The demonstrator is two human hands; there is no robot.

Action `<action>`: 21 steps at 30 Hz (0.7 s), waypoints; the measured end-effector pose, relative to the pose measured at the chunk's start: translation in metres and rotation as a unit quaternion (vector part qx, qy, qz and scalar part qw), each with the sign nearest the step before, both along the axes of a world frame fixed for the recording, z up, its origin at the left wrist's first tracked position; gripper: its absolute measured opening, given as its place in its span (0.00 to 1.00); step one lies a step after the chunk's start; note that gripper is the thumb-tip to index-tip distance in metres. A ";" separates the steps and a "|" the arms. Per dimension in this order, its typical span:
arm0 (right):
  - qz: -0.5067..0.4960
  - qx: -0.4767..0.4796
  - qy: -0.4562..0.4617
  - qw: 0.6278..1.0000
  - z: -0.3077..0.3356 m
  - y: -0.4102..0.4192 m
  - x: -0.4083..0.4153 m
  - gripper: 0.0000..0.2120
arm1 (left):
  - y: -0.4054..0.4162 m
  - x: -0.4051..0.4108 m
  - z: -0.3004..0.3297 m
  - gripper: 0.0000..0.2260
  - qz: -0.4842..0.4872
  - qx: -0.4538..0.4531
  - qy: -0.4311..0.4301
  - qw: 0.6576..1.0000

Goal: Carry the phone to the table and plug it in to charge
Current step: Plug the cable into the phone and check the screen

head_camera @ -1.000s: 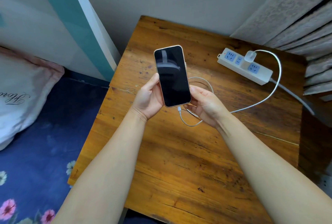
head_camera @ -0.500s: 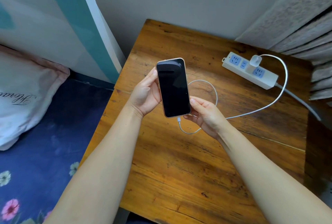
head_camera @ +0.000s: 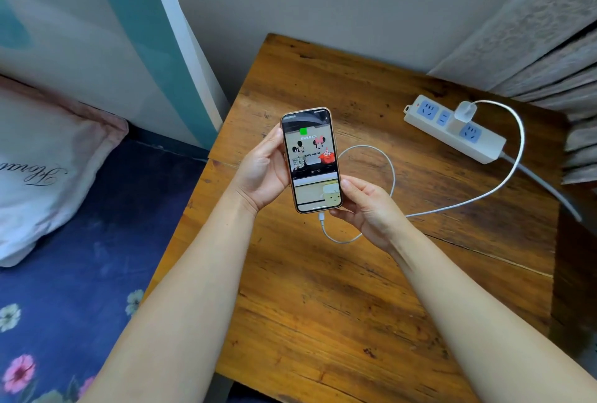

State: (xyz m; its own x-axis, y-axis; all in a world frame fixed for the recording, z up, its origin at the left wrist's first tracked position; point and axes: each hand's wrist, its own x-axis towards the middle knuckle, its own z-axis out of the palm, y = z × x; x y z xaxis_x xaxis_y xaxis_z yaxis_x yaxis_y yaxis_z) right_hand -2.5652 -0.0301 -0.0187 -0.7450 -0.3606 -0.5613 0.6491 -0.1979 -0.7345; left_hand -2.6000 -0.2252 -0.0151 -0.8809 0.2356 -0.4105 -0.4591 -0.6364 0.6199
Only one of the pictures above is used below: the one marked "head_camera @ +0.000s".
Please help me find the person's left hand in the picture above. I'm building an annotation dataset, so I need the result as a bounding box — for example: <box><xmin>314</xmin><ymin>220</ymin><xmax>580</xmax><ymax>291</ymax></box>
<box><xmin>231</xmin><ymin>124</ymin><xmax>292</xmax><ymax>214</ymax></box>

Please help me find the person's right hand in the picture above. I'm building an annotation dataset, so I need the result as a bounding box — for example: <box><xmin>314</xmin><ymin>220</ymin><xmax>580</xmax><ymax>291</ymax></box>
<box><xmin>329</xmin><ymin>176</ymin><xmax>412</xmax><ymax>255</ymax></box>

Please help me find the smartphone with gold case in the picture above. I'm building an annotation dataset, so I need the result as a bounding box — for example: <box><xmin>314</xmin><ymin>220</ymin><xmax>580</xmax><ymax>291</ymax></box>
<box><xmin>280</xmin><ymin>107</ymin><xmax>344</xmax><ymax>215</ymax></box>

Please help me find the person's left forearm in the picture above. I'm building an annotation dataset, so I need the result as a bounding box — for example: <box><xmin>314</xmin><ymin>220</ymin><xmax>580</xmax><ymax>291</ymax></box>
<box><xmin>78</xmin><ymin>189</ymin><xmax>258</xmax><ymax>403</ymax></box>

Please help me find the person's right forearm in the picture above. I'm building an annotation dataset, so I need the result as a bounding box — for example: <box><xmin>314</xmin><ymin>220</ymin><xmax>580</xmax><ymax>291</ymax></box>
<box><xmin>386</xmin><ymin>224</ymin><xmax>597</xmax><ymax>403</ymax></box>

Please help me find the wooden bedside table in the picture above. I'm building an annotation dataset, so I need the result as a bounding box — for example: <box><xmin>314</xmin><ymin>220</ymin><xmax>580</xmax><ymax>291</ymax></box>
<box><xmin>142</xmin><ymin>33</ymin><xmax>597</xmax><ymax>403</ymax></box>

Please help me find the white power strip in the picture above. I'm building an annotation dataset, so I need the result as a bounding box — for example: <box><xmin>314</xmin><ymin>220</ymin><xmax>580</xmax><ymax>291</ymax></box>
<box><xmin>403</xmin><ymin>94</ymin><xmax>507</xmax><ymax>165</ymax></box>

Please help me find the white charger plug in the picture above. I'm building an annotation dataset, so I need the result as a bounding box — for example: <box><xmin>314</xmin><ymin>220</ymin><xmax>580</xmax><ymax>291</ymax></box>
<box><xmin>454</xmin><ymin>101</ymin><xmax>478</xmax><ymax>124</ymax></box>

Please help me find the white teal headboard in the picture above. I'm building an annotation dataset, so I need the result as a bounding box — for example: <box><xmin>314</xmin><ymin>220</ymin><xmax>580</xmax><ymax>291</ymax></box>
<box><xmin>0</xmin><ymin>0</ymin><xmax>231</xmax><ymax>152</ymax></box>

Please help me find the grey patterned curtain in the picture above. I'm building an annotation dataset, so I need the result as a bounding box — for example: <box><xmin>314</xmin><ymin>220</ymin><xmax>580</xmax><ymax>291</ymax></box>
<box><xmin>428</xmin><ymin>0</ymin><xmax>597</xmax><ymax>185</ymax></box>

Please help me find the white pink pillow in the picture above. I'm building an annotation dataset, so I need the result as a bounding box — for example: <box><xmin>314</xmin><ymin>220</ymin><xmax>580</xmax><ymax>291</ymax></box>
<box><xmin>0</xmin><ymin>75</ymin><xmax>129</xmax><ymax>268</ymax></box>

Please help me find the blue floral bed sheet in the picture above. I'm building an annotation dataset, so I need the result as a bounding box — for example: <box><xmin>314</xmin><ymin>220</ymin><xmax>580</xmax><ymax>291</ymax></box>
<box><xmin>0</xmin><ymin>124</ymin><xmax>209</xmax><ymax>403</ymax></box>

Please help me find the white charging cable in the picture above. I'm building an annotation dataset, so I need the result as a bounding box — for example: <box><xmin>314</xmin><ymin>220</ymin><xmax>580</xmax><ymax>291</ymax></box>
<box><xmin>318</xmin><ymin>100</ymin><xmax>526</xmax><ymax>245</ymax></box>

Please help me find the grey power strip cord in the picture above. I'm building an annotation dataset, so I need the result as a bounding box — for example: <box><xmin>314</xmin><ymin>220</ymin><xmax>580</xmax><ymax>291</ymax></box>
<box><xmin>498</xmin><ymin>151</ymin><xmax>583</xmax><ymax>223</ymax></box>

